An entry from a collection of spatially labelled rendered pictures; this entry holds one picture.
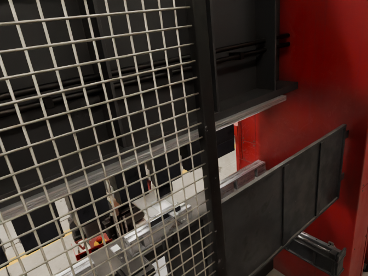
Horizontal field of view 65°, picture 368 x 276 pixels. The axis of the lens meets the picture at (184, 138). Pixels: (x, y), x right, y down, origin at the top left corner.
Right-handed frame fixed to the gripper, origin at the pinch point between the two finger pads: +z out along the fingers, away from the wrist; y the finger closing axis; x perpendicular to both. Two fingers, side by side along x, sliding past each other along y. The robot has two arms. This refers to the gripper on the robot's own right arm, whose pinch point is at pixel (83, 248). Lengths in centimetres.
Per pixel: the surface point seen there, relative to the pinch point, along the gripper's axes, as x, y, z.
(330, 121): 132, 72, -34
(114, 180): 18, 47, -41
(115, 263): 9.5, 34.3, -0.3
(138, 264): 14, 62, -9
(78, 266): -6.2, 38.3, -9.0
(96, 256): 3.1, 24.3, -3.1
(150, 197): 40.7, 17.6, -17.2
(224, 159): 221, -168, 39
